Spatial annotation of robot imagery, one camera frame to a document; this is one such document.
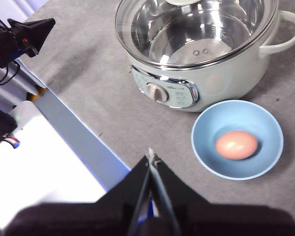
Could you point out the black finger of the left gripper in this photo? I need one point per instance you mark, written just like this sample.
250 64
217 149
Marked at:
34 29

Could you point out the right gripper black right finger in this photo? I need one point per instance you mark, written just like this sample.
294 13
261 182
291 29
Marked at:
223 221

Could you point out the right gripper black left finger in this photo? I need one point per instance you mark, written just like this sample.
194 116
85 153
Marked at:
88 218

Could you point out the brown egg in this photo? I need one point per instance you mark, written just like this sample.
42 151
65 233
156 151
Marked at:
236 145

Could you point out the glass lid with green knob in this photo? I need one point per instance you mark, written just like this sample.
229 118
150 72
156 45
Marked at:
124 29

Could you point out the pale green electric steamer pot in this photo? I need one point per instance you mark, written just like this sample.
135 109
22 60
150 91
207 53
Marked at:
236 81

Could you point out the blue ribbed bowl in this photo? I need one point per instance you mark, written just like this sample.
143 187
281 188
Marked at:
211 152

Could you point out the white box with green light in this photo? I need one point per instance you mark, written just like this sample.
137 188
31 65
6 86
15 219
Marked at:
27 110

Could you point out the aluminium frame profile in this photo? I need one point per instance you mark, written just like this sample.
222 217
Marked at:
27 81

